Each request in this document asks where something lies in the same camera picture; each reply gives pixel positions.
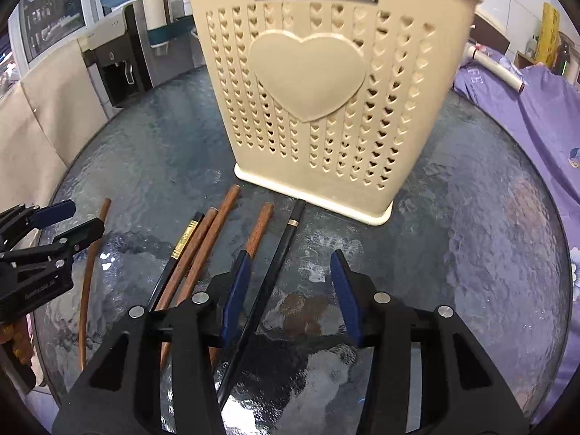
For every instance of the beige plastic utensil holder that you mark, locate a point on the beige plastic utensil holder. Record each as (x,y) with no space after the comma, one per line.
(308,77)

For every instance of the purple floral cloth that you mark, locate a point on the purple floral cloth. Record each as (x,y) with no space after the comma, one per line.
(534,154)

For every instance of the teal cup holder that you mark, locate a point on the teal cup holder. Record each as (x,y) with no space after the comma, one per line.
(172,31)

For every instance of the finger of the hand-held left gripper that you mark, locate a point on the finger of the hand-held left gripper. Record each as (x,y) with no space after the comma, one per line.
(81,233)
(54,213)

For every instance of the small clear bottle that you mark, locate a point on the small clear bottle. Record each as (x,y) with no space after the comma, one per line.
(533,47)

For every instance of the white paper cup tube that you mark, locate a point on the white paper cup tube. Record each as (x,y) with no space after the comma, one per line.
(156,13)

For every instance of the brown wooden chopstick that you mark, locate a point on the brown wooden chopstick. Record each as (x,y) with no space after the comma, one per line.
(258,231)
(86,290)
(197,240)
(214,231)

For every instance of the sliding glass window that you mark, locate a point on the sliding glass window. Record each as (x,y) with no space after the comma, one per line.
(52,13)

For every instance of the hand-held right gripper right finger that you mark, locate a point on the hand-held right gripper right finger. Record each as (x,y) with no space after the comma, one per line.
(346,299)

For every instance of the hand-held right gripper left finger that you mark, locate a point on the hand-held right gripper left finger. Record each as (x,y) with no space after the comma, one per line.
(235,299)

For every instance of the grey water dispenser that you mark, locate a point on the grey water dispenser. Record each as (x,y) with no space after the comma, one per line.
(113,40)

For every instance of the black chopstick with gold band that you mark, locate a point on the black chopstick with gold band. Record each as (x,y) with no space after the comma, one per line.
(274,263)
(181,247)

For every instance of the white and brown rice cooker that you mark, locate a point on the white and brown rice cooker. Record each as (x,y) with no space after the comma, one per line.
(491,31)

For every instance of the small wooden box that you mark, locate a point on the small wooden box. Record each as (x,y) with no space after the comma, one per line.
(529,60)

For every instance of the beige cloth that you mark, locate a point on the beige cloth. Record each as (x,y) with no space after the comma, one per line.
(45,122)

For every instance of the white paper roll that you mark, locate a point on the white paper roll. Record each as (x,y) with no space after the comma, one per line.
(496,65)

